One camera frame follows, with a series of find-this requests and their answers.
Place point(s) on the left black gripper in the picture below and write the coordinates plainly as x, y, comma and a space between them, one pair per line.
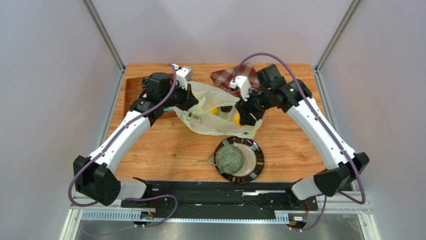
189, 100

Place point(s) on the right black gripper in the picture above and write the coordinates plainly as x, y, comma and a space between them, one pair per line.
247, 108

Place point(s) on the yellow fake bell pepper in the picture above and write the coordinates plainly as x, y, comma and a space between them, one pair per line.
237, 120

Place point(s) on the small yellow fake fruit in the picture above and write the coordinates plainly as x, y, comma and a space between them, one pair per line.
214, 111

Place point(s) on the translucent avocado print plastic bag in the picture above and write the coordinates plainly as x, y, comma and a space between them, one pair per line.
199, 120

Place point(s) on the dark rimmed ceramic plate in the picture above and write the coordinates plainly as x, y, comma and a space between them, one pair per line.
253, 160

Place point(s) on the green netted fake melon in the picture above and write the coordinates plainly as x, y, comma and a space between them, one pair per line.
229, 159

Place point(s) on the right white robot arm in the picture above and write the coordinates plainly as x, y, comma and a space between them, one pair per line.
343, 164

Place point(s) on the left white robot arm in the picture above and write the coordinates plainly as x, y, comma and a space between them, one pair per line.
94, 175

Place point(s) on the red plaid folded cloth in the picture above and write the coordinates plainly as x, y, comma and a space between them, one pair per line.
222, 78

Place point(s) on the wooden compartment tray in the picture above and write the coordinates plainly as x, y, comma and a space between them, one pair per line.
132, 88

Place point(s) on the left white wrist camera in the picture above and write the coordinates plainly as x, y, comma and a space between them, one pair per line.
183, 74

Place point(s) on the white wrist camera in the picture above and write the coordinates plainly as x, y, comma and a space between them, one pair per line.
183, 74
242, 85

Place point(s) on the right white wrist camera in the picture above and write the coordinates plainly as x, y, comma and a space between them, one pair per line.
242, 85

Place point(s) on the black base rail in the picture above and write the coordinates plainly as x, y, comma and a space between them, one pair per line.
221, 200

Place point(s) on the left aluminium frame post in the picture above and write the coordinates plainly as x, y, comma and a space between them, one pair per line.
101, 28

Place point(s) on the aluminium frame post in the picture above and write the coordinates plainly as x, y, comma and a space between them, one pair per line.
101, 28
345, 21

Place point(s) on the right aluminium frame post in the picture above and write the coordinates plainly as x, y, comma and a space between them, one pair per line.
345, 21

